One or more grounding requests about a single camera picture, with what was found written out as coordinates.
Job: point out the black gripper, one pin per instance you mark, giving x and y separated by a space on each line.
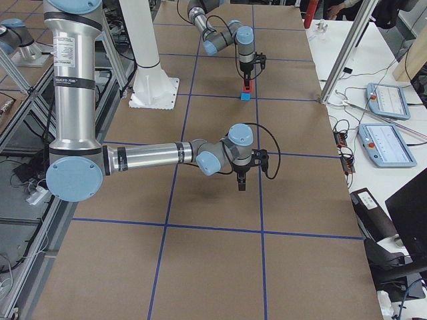
240 170
245 68

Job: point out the red wooden block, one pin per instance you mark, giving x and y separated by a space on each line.
247 89

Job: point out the blue wooden block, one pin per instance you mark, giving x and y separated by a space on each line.
245 96

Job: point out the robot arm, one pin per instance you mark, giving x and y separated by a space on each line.
78 161
234 33

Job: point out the red fire extinguisher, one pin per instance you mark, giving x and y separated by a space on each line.
310 12

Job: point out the far teach pendant tablet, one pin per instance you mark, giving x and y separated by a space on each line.
387 101

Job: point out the teach pendant tablet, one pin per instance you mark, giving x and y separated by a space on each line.
385 146
387 101

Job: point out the near teach pendant tablet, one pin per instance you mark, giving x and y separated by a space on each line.
385 146

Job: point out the black computer monitor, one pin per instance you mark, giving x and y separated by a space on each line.
407 209

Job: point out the white power adapter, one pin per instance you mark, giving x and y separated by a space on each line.
37 196

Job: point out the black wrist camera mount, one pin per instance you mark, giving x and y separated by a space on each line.
260 158

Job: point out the white camera stand base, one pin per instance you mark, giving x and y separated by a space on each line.
152 88

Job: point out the aluminium frame post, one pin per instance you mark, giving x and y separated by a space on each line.
354 34

